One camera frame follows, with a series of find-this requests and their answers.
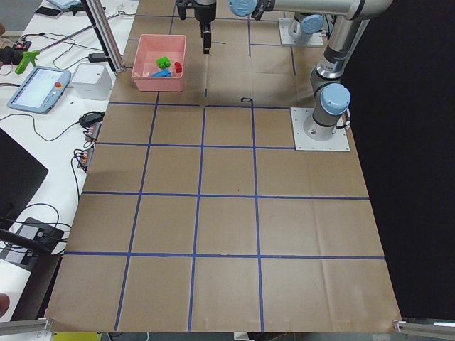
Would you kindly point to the aluminium frame post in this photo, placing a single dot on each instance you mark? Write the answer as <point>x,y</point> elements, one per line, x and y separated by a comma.
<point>99,22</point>

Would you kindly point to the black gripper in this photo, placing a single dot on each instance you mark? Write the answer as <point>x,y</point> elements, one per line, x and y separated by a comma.
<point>205,13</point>

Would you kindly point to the white square device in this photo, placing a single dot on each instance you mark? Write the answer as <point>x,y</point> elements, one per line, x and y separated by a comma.
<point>91,81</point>

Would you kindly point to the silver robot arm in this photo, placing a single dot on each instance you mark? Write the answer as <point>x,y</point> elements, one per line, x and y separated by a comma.
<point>332,99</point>
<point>308,29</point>

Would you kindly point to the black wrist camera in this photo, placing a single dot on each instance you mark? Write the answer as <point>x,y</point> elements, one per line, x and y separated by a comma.
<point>182,7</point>

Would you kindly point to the brown paper table cover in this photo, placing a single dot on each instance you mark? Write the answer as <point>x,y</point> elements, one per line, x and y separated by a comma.
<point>198,213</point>

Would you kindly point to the red toy block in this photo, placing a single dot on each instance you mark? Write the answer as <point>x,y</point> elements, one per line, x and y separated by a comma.
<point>178,68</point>

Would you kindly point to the blue toy block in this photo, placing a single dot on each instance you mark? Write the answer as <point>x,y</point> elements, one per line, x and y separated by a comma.
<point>162,73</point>

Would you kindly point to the green toy block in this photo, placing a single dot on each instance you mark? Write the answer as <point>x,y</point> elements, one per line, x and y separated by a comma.
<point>163,62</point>

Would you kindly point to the green handled grabber tool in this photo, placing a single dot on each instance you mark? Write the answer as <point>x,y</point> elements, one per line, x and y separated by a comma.
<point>28,57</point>

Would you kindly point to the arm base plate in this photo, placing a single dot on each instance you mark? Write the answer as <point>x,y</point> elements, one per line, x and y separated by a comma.
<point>309,136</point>
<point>291,35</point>

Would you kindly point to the grey power strip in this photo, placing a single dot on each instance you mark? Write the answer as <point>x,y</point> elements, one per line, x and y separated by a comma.
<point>92,132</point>

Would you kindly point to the blue teach pendant tablet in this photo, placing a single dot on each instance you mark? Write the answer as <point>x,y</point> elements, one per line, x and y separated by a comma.
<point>41,90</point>

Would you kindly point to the black power adapter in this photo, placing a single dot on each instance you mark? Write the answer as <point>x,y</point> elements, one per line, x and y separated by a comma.
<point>97,57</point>

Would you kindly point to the pink plastic box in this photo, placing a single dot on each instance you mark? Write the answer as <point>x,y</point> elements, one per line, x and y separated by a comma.
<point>151,47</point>

